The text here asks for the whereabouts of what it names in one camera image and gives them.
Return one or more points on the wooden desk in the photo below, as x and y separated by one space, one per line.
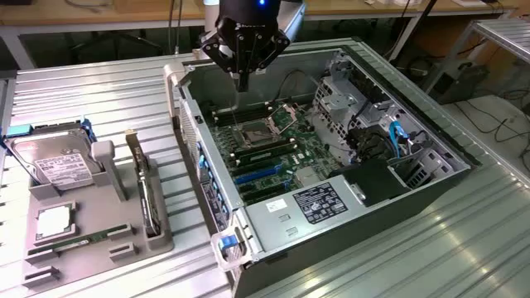
83 14

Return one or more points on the CPU socket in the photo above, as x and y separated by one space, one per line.
253 134

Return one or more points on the graphics card with metal bracket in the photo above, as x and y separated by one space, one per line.
144 186

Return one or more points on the black expansion slot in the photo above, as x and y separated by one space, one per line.
263 191

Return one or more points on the green RAM stick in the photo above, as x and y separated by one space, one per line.
83 240

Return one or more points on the silver chipset heatsink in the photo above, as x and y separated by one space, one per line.
309 178

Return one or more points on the metal disk bay cage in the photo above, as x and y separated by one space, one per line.
335 102

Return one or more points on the blue expansion slot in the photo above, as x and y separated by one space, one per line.
253 175

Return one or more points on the black RAM slot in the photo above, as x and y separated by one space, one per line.
264 145
240 110
244 117

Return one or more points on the grey power supply unit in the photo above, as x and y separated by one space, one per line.
281 226

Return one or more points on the installed RAM stick with label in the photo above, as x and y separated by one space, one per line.
264 155

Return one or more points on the black plastic air shroud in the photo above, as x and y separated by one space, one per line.
372 183

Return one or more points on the grey plastic parts rack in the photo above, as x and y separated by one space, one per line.
103 223

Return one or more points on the black tripod legs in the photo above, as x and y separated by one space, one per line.
120 38

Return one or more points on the metal socket cover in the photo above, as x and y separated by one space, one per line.
285 116

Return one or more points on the green motherboard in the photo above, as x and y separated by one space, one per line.
305 146

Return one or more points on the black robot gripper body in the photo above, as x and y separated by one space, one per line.
248 18

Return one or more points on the silver CPU chip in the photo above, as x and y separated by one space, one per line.
52 222

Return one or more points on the blue hard disk caddy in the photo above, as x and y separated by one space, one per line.
18 131

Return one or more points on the metal slat table frame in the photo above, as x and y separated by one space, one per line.
504 34

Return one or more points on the black box on floor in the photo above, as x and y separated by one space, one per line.
459 83

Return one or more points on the open black PC case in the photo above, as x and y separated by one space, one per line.
372 236

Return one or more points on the silver hard disk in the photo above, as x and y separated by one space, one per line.
53 164

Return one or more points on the blue case latch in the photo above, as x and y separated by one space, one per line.
227 242

